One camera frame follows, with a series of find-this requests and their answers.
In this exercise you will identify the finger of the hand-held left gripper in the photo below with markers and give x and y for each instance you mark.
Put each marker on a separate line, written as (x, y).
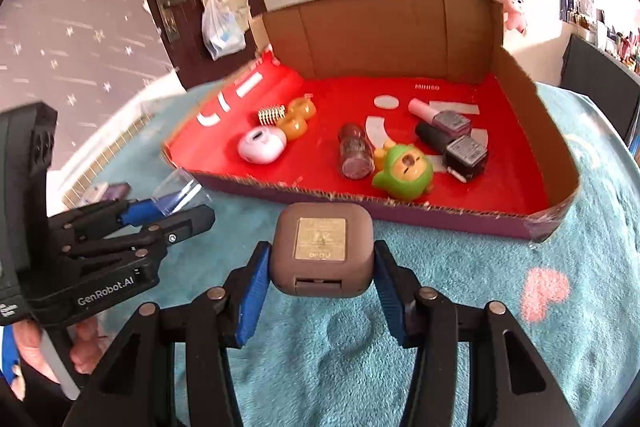
(185, 224)
(142, 212)

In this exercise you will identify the pink plush toy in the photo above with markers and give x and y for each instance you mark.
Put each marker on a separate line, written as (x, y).
(515, 9)

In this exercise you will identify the smartphone in dark case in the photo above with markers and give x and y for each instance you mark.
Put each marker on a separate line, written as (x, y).
(117, 192)

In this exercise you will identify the pink round device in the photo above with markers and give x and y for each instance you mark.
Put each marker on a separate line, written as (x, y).
(260, 149)

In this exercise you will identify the black-capped nail polish bottle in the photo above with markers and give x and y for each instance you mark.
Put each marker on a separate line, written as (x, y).
(467, 154)

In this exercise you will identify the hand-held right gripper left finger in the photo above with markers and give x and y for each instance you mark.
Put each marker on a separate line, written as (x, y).
(250, 302)

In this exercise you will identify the white plastic bag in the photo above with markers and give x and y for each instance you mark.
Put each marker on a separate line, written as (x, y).
(222, 37)

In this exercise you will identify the green and yellow toy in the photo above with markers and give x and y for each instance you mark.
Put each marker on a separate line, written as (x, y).
(405, 177)

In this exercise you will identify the pink-capped nail polish bottle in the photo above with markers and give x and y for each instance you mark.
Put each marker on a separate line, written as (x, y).
(452, 123)

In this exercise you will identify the white charger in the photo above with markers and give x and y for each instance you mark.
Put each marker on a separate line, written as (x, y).
(95, 194)

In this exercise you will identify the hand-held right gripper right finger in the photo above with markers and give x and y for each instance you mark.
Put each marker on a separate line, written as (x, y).
(395, 302)

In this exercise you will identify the dark side table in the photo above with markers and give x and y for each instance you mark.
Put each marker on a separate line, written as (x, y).
(600, 82)

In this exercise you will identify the row of small bottles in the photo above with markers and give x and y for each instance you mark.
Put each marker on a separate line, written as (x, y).
(615, 42)

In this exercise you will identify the person's left hand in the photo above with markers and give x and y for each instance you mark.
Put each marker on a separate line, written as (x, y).
(87, 342)

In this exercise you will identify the clear plastic cup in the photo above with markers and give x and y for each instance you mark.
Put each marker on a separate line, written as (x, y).
(185, 187)

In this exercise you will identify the cardboard box with red lining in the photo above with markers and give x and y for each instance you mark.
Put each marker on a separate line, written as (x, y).
(380, 22)

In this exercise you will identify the glitter bottle dark red cap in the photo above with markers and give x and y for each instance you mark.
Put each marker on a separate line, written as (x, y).
(357, 162)

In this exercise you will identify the taupe square case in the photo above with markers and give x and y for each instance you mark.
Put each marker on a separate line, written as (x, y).
(320, 272)

